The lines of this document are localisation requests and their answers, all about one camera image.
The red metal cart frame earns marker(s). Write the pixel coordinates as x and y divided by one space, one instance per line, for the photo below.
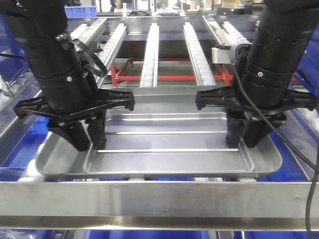
174 64

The large silver metal tray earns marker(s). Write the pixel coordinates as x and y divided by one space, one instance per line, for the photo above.
60 160

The centre white roller track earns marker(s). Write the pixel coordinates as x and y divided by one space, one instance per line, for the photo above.
150 57

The black cable loop image left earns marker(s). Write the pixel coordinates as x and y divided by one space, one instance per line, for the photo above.
64 41

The stainless steel rack frame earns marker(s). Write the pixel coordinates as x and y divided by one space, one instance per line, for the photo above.
187 203

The blue bin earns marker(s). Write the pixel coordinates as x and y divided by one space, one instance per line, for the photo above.
307 73
22 150
12 62
145 234

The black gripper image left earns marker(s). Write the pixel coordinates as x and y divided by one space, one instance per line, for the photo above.
74 132

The blue bin upper left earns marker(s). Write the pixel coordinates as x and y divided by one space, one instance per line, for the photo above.
12 62

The blue bin upper right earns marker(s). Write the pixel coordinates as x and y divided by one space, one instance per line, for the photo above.
307 73

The blue bin bottom centre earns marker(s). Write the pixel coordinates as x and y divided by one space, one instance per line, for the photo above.
145 234

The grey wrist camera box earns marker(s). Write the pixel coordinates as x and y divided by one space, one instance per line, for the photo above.
231 55

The black cable image right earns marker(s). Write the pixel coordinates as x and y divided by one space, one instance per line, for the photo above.
294 149

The blue bin lower left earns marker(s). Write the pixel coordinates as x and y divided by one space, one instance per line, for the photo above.
22 150

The blue crate in background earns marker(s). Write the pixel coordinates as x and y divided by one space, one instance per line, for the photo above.
80 11

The small ribbed silver tray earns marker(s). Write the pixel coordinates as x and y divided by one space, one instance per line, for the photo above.
168 144

